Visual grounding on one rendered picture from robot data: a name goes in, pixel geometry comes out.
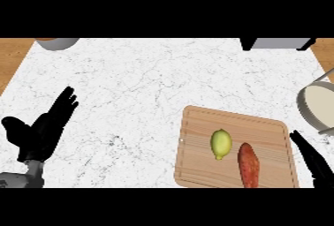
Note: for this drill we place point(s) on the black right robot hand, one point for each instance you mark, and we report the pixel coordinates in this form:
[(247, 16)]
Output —
[(313, 159)]

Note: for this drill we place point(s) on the grey round pot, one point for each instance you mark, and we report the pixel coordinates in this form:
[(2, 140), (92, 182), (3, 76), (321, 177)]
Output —
[(56, 43)]

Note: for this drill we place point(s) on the red-orange sweet potato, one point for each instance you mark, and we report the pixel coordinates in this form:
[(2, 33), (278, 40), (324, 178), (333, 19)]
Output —
[(248, 166)]

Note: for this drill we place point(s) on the wooden cutting board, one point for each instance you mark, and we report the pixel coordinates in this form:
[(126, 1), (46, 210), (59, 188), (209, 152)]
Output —
[(237, 147)]

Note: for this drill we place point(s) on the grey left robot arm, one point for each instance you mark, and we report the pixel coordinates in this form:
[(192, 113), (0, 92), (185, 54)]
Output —
[(25, 176)]

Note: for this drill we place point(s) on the yellow-green lemon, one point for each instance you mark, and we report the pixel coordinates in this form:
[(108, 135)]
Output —
[(220, 144)]

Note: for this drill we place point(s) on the grey and black appliance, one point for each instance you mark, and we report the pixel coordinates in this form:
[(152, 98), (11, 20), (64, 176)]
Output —
[(278, 43)]

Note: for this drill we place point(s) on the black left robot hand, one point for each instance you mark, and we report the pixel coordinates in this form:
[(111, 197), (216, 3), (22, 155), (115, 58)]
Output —
[(46, 129)]

